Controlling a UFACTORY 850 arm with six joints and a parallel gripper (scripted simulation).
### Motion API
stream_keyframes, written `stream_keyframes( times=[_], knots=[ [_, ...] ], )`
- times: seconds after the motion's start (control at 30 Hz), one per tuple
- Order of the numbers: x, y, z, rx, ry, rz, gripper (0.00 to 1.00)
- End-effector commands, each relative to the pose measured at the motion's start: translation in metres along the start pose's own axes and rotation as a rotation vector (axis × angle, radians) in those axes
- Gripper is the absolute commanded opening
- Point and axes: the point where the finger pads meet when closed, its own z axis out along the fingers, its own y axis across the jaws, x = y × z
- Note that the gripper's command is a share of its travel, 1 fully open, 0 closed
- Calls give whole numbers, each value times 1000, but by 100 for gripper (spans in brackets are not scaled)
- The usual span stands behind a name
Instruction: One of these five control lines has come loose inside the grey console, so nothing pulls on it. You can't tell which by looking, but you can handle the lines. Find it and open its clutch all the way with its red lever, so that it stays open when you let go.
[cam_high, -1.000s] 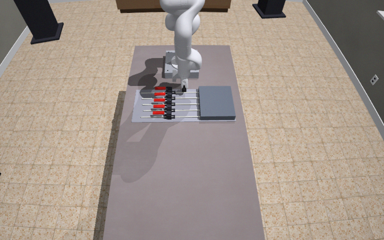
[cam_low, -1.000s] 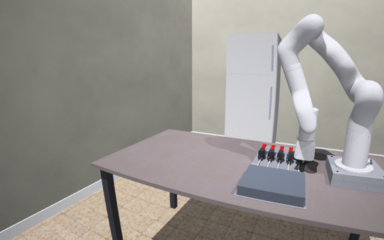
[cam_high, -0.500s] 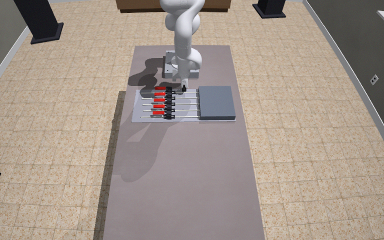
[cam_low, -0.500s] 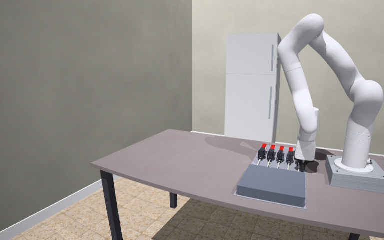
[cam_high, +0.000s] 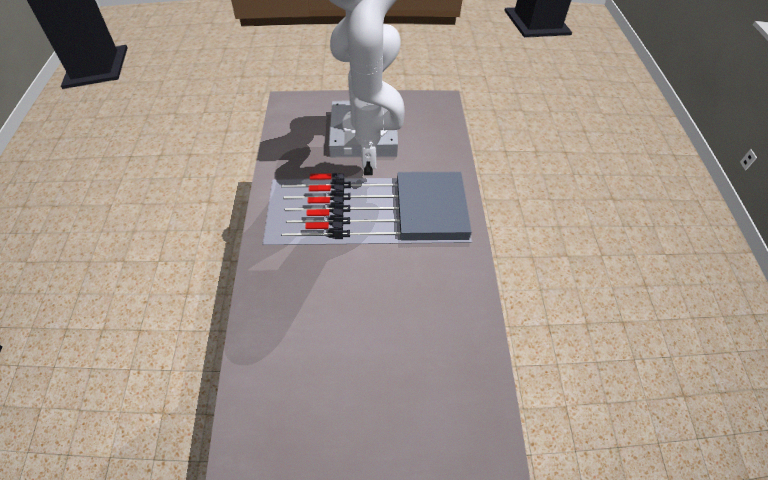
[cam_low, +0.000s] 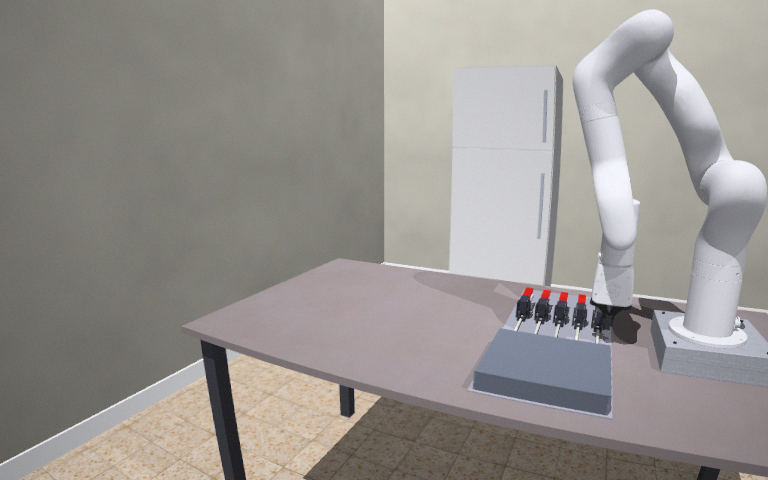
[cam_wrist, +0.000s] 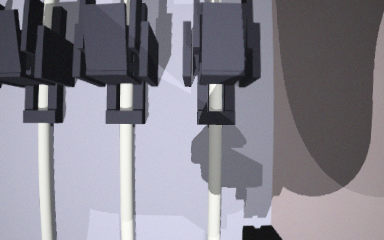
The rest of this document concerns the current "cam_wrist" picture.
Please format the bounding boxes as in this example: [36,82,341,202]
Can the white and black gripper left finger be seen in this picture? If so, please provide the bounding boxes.
[242,225,265,240]

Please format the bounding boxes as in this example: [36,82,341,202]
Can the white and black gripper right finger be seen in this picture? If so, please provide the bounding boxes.
[258,225,282,240]

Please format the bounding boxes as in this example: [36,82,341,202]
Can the white vertical cable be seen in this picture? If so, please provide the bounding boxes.
[207,84,222,240]
[38,0,56,240]
[120,0,134,240]

